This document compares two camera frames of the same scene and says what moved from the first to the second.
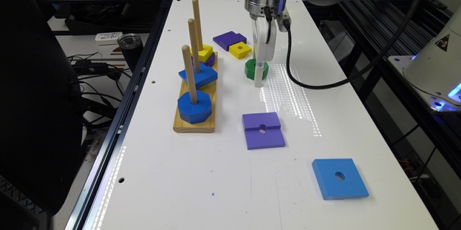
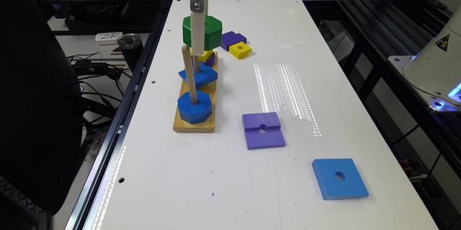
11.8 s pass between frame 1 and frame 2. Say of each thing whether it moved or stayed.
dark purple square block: stayed
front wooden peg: stayed
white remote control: stayed
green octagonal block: moved
